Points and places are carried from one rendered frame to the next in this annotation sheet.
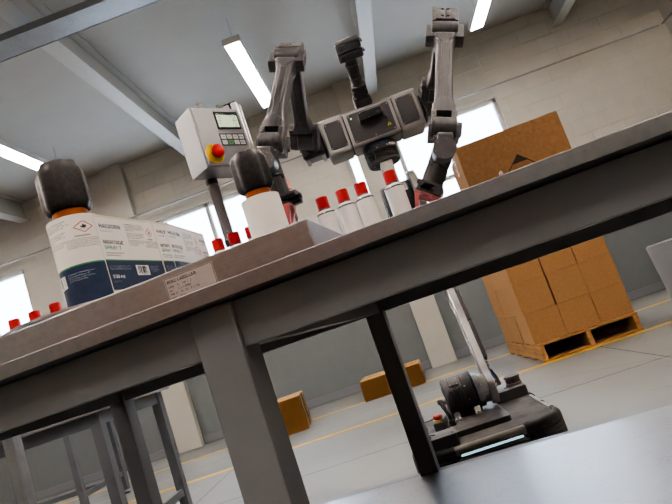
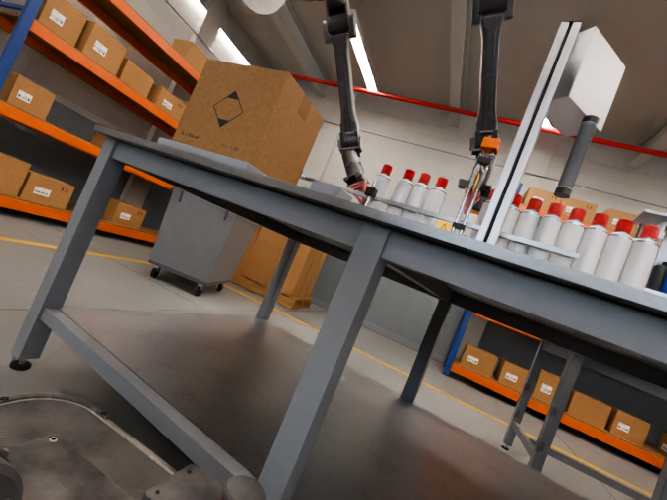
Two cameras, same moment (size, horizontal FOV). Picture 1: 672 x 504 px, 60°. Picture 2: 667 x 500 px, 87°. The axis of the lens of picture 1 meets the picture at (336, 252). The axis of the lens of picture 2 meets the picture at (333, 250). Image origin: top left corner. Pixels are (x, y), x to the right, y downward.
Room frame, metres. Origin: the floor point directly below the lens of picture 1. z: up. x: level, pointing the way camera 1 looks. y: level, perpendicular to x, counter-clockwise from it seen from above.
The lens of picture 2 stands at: (2.64, 0.08, 0.70)
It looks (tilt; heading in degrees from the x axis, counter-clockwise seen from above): 2 degrees up; 196
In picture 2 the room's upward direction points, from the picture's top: 22 degrees clockwise
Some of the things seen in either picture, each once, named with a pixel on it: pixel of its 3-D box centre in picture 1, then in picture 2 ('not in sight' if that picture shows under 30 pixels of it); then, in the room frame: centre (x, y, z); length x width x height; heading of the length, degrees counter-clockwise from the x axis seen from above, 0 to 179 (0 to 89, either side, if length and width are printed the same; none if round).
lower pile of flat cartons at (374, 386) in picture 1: (393, 379); not in sight; (6.17, -0.13, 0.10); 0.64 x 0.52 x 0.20; 84
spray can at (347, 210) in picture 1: (353, 225); (414, 203); (1.51, -0.07, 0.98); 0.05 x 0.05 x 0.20
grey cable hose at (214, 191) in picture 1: (221, 212); (576, 157); (1.68, 0.29, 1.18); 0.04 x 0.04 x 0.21
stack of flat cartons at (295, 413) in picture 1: (274, 419); not in sight; (5.75, 1.10, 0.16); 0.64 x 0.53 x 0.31; 91
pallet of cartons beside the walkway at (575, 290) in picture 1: (550, 295); not in sight; (5.23, -1.68, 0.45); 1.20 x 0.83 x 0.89; 178
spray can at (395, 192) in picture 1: (400, 207); (377, 192); (1.49, -0.20, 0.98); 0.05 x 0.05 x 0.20
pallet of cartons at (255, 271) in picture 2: not in sight; (281, 244); (-1.80, -1.96, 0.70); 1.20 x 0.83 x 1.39; 92
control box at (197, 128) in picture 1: (216, 143); (578, 86); (1.66, 0.23, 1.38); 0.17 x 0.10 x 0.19; 134
